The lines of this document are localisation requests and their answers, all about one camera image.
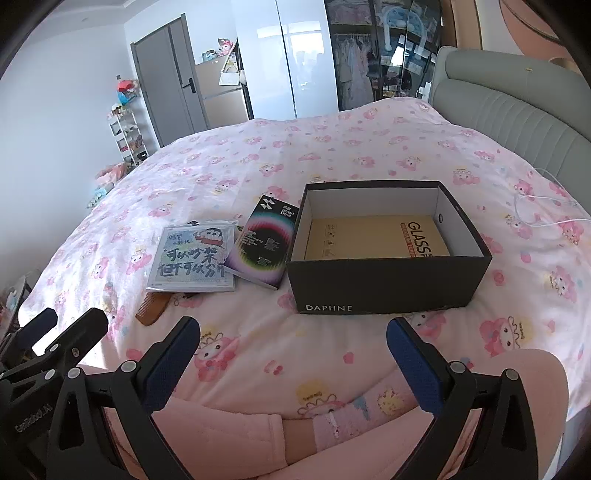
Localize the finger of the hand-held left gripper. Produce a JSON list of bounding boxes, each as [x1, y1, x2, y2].
[[0, 307, 59, 367], [21, 307, 110, 384]]

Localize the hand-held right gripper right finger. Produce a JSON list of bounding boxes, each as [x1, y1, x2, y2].
[[387, 316, 550, 480]]

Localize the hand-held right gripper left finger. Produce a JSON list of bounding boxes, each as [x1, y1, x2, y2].
[[46, 316, 202, 480]]

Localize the black shoe box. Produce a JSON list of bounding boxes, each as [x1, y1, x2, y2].
[[285, 181, 494, 317]]

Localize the white patterned packet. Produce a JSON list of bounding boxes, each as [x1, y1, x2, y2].
[[146, 222, 238, 294]]

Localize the black box with colourful print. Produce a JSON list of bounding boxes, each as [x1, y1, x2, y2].
[[229, 194, 300, 291]]

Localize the light blue plush toy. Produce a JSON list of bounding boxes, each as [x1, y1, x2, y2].
[[0, 272, 33, 324]]

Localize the wooden comb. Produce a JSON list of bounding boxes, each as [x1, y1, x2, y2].
[[135, 295, 172, 326]]

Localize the pink patterned sock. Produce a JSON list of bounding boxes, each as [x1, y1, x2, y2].
[[311, 369, 421, 455]]

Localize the person's legs in pink trousers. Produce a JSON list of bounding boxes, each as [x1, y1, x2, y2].
[[76, 348, 570, 480]]

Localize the yellow-brown flat package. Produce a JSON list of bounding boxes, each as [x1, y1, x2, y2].
[[304, 215, 452, 261]]

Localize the pile of plush toys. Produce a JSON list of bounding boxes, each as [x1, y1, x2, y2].
[[90, 161, 130, 208]]

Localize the white shelf rack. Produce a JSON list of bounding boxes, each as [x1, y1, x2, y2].
[[108, 102, 149, 168]]

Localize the pink printed blanket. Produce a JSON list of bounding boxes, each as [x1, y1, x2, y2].
[[21, 98, 591, 421]]

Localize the plush toys on rack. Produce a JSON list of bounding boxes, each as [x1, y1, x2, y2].
[[115, 78, 140, 106]]

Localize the grey door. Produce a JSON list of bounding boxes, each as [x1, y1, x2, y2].
[[130, 13, 208, 148]]

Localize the beige refrigerator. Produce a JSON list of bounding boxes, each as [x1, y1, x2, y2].
[[194, 58, 252, 130]]

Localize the grey-green padded headboard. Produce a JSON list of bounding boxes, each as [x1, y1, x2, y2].
[[427, 45, 591, 208]]

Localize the pink plush toy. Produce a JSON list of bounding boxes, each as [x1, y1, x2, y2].
[[201, 37, 238, 61]]

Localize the glass-door cabinet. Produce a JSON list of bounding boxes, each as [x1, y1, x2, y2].
[[323, 0, 446, 112]]

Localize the white wardrobe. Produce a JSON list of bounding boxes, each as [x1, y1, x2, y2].
[[231, 0, 340, 121]]

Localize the white cable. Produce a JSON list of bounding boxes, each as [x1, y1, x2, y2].
[[510, 168, 591, 232]]

